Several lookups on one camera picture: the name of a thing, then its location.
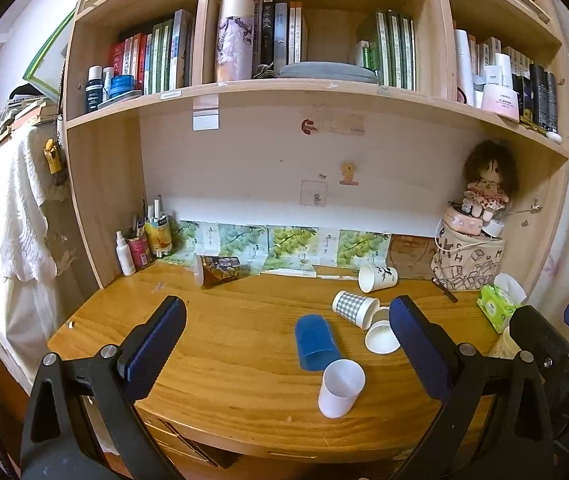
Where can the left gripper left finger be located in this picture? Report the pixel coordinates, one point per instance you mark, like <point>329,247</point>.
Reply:
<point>58,440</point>

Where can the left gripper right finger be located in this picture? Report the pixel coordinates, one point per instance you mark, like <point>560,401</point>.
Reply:
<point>516,441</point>

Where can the translucent white plastic cup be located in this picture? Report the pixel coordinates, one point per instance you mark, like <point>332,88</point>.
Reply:
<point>343,381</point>

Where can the brown sleeve paper cup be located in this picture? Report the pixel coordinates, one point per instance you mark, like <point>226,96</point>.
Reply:
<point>380,338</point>

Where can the checkered paper cup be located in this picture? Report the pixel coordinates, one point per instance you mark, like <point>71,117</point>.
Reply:
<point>357,309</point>

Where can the white calligraphy paper cup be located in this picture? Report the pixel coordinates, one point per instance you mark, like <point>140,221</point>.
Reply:
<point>372,277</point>

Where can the blue plastic cup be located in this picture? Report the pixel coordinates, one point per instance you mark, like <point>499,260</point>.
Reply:
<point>315,343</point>

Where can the dark printed paper cup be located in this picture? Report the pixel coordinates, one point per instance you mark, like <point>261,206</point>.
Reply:
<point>210,271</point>

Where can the cream ceramic mug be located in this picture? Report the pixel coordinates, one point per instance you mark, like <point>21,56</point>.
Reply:
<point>505,348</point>

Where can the green tissue pack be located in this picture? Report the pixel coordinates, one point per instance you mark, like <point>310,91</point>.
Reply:
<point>499,301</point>

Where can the black pen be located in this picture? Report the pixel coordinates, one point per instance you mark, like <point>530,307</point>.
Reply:
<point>445,290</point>

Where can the letter print fabric bag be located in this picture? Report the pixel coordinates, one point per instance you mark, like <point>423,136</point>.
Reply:
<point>465,262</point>

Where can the white spray bottle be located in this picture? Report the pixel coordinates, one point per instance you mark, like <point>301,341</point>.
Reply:
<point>124,255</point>

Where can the white lace cloth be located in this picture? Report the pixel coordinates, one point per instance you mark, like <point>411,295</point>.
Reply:
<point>39,290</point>

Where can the pink red can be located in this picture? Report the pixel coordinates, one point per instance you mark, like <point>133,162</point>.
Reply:
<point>140,251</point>

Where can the pink round box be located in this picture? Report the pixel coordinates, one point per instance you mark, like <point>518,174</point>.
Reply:
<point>458,221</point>

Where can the brown hair rag doll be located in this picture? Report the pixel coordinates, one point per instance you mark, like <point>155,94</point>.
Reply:
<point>490,173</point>

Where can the pink cosmetic jar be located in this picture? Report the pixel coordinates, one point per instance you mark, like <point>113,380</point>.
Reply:
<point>502,101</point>

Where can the grape picture panels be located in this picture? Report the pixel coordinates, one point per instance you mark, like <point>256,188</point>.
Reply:
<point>298,250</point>

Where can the dark blue bottle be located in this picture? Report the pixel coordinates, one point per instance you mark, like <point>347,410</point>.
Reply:
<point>94,88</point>

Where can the wooden bookshelf unit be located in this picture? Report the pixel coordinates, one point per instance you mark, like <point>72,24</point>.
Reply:
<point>310,152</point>

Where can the grey flat pouch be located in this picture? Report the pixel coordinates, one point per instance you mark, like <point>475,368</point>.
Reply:
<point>329,70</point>

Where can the floral cylinder container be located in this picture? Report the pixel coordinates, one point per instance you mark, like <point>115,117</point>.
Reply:
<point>234,40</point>

